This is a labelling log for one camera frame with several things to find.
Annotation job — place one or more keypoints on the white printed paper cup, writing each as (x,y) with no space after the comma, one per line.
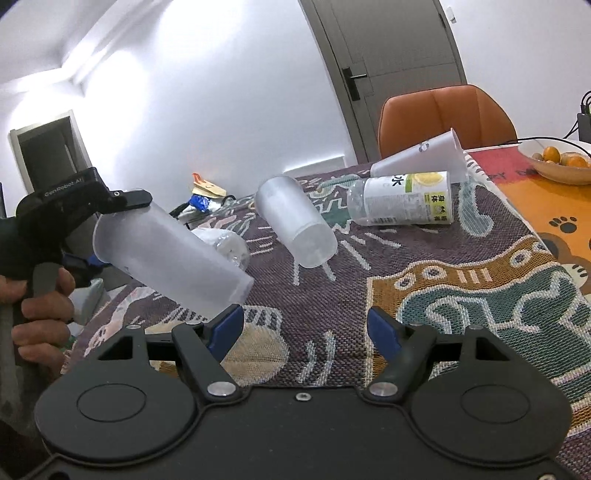
(425,154)

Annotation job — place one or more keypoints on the grey door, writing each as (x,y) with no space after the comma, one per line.
(392,55)

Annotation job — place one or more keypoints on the person's left hand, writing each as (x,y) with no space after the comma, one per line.
(44,318)

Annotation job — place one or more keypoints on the orange cartoon printed cloth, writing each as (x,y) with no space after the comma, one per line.
(531,198)

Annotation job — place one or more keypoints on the short frosted plastic cup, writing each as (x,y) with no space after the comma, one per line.
(295,221)

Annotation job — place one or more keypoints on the black power adapter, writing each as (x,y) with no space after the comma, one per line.
(584,121)

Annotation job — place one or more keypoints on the purple patterned woven tablecloth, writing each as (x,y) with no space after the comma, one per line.
(438,258)

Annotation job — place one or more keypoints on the orange leather chair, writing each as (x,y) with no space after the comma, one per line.
(443,117)

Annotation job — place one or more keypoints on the orange fruit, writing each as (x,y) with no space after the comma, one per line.
(575,160)
(550,153)

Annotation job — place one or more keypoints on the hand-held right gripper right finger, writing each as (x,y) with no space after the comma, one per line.
(382,330)

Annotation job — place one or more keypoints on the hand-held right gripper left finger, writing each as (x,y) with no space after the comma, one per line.
(227,326)

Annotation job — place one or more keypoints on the beige fruit bowl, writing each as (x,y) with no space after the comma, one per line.
(554,174)

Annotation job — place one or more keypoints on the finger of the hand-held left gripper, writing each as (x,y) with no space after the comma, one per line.
(87,264)
(131,199)

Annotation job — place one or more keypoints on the dark open doorway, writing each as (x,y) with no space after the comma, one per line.
(51,152)

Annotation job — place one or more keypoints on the plastic bottle with white label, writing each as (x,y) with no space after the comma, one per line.
(406,198)

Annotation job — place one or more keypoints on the pale plastic bag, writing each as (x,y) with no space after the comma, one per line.
(85,297)

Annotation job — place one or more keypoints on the blue crumpled wrapper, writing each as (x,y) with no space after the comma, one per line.
(199,203)

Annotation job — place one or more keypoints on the crumpled clear plastic bottle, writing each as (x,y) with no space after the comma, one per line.
(228,247)

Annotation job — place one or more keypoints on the white wall switch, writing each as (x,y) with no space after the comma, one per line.
(452,15)

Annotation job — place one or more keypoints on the tall frosted plastic cup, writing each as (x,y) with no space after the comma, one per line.
(171,258)

